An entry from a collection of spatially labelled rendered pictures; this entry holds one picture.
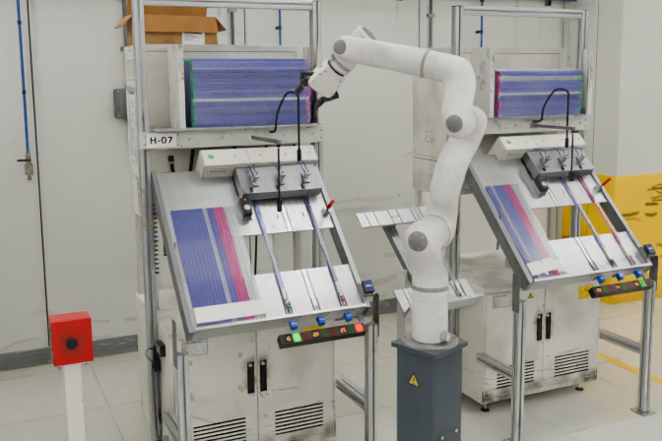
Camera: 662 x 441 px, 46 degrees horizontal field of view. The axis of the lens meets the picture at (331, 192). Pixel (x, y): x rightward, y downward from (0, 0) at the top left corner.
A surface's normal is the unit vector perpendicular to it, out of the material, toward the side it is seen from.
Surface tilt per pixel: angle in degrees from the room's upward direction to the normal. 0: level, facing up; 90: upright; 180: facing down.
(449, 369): 90
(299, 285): 45
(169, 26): 80
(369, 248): 90
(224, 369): 90
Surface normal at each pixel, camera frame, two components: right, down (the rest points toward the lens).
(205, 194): 0.29, -0.61
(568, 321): 0.42, 0.13
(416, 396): -0.71, 0.11
